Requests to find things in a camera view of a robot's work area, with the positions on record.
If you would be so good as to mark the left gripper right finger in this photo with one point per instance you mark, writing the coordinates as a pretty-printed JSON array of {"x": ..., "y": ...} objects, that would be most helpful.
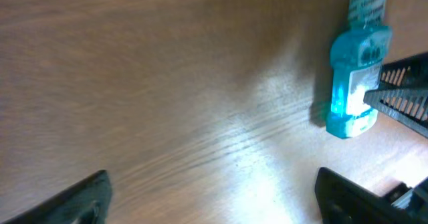
[{"x": 343, "y": 201}]

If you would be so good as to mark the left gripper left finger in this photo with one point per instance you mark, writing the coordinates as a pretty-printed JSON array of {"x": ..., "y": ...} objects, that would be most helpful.
[{"x": 87, "y": 201}]

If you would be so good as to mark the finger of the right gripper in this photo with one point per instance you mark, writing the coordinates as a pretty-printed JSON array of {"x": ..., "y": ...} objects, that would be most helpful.
[
  {"x": 407, "y": 106},
  {"x": 405, "y": 73}
]

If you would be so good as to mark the teal mouthwash bottle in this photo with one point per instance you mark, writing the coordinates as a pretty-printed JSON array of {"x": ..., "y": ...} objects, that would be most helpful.
[{"x": 356, "y": 56}]

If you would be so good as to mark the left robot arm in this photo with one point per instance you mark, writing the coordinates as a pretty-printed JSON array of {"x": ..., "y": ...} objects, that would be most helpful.
[{"x": 415, "y": 202}]

